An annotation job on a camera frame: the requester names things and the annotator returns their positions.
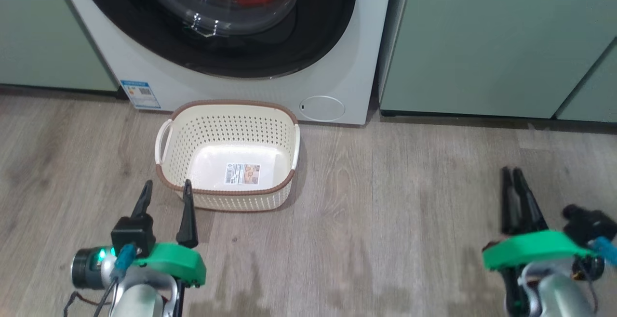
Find cream perforated basket brown rim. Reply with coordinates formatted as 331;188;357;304
154;99;301;211

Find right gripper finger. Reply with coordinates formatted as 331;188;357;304
500;166;520;236
512;168;549;235

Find white front-load washing machine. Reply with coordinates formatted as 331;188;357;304
53;0;395;126

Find round filter cover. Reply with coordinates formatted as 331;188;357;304
299;96;346;122

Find paper label inside basket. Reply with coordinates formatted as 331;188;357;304
225;163;261;186

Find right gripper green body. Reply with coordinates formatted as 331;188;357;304
482;230;596;317

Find blue energy label sticker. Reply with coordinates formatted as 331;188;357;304
121;80;161;110

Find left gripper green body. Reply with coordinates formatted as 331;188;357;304
131;241;208;317

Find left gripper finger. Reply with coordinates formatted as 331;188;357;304
131;180;154;218
176;179;199;249

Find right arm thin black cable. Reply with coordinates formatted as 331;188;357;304
576;254;601;310

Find pale green cabinet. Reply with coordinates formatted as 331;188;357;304
378;0;617;119
554;38;617;124
0;0;120;92

